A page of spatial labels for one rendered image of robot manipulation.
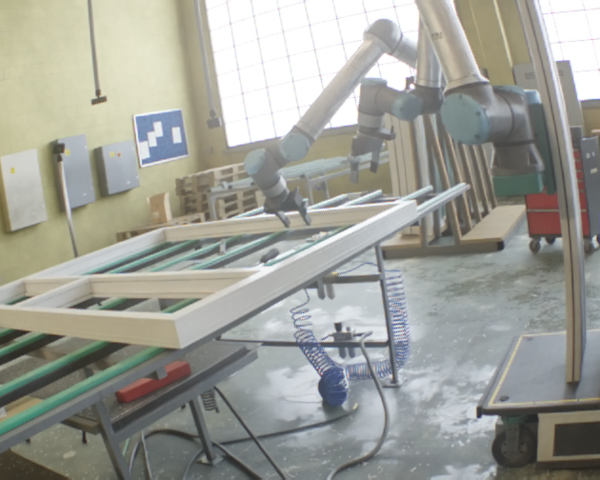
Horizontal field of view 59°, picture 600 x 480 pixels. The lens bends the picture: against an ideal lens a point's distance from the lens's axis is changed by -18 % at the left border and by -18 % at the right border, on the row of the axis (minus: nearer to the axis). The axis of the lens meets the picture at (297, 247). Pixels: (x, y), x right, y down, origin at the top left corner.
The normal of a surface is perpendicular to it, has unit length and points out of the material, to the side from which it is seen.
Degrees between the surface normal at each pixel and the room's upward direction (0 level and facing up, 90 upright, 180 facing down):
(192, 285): 90
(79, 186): 90
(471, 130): 95
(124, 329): 90
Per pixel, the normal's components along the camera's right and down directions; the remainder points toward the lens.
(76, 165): 0.84, -0.07
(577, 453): -0.49, 0.24
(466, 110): -0.77, 0.33
